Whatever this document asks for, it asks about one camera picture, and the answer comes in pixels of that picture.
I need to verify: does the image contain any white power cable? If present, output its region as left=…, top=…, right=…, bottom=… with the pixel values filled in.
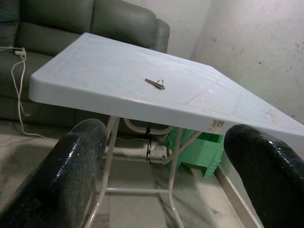
left=0, top=46, right=60, bottom=141

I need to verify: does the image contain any green leather sofa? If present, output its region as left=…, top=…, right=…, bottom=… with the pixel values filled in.
left=0, top=0, right=171, bottom=141

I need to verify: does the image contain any green plastic stool stack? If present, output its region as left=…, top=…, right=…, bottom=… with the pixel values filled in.
left=166, top=129, right=225, bottom=185

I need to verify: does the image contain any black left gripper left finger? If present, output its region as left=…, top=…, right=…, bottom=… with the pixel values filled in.
left=0, top=118, right=107, bottom=228

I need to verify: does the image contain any white plastic folding table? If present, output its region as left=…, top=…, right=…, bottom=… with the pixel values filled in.
left=28, top=32, right=304, bottom=228

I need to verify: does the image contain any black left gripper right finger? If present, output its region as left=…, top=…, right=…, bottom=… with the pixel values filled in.
left=223, top=123, right=304, bottom=228

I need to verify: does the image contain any metal key bunch with ring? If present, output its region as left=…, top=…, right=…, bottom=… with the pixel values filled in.
left=144, top=77, right=166, bottom=90

